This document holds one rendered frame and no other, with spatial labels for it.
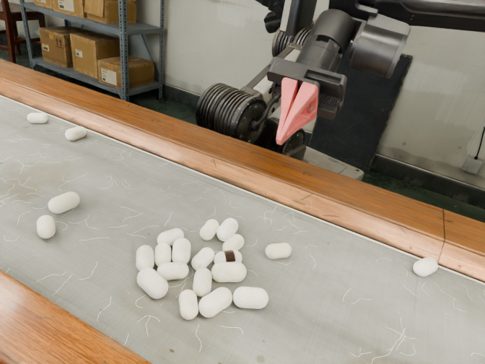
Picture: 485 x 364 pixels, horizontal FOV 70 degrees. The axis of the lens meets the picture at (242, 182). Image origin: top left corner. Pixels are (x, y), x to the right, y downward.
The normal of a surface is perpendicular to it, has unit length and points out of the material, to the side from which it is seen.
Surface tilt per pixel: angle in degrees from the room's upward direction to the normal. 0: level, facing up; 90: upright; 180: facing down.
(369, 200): 0
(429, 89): 89
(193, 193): 0
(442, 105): 89
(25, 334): 0
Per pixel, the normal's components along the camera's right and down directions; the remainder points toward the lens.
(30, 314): 0.15, -0.84
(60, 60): -0.44, 0.42
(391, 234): -0.21, -0.30
